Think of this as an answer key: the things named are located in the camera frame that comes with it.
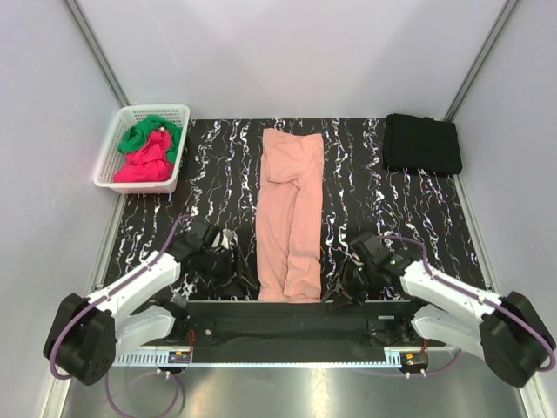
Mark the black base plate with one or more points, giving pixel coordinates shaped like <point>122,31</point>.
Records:
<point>249,332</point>

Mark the black folded t-shirt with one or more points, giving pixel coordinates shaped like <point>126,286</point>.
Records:
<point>421,144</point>

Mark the pink printed t-shirt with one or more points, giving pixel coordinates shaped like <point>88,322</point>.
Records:
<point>288,217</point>

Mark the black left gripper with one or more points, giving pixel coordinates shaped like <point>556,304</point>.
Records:
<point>224,285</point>

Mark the small electronics module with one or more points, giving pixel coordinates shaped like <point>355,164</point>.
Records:
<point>414,362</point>
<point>179,356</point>

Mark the white plastic basket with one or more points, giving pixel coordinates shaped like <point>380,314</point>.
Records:
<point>111,160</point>

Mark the left small electronics module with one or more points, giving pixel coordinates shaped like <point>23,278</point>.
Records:
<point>179,356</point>

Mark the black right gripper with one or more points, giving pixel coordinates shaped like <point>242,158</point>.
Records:
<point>359,295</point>

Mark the red crumpled t-shirt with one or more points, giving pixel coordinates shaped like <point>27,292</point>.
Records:
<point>149,163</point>

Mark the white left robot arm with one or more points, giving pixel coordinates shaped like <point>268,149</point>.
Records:
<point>89,333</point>

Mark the right small electronics module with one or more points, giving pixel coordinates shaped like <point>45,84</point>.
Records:
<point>414,362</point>

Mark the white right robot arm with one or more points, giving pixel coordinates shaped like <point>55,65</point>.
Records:
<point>504,331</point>

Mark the green crumpled t-shirt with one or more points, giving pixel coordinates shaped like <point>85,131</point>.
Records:
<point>136,136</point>

